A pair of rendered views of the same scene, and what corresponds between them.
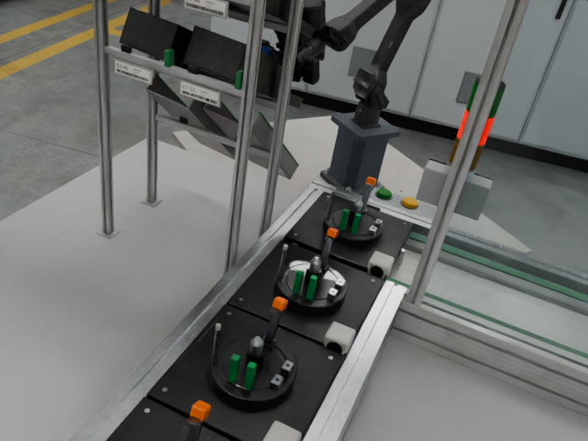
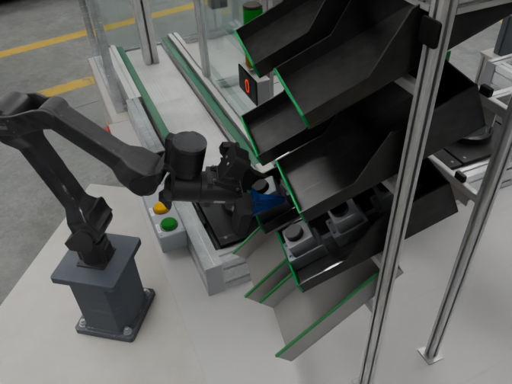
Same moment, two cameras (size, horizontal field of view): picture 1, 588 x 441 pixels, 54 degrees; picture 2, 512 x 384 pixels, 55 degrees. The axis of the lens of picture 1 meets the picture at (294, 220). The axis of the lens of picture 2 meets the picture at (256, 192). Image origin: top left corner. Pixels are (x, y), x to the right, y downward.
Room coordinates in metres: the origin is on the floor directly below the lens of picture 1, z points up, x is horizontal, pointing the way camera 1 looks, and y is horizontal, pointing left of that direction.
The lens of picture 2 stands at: (1.74, 0.63, 1.84)
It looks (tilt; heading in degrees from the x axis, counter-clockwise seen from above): 40 degrees down; 230
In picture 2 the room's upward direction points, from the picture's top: 3 degrees counter-clockwise
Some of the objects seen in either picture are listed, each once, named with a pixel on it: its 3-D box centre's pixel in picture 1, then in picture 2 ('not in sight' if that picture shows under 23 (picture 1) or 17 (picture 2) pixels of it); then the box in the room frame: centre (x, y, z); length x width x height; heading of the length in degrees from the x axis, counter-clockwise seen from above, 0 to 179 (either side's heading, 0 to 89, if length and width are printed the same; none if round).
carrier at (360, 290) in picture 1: (313, 273); not in sight; (0.88, -0.05, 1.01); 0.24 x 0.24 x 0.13; 71
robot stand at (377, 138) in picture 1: (358, 154); (107, 286); (1.54, -0.15, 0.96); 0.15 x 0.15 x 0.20; 36
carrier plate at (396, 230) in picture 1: (351, 232); (247, 204); (1.12, -0.14, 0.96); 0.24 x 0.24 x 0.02; 71
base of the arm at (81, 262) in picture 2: (367, 113); (94, 247); (1.53, -0.15, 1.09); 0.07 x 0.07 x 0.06; 36
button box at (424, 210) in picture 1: (406, 213); (163, 216); (1.30, -0.29, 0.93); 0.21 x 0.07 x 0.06; 71
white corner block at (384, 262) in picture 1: (380, 266); (265, 171); (1.00, -0.20, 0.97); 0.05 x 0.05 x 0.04; 71
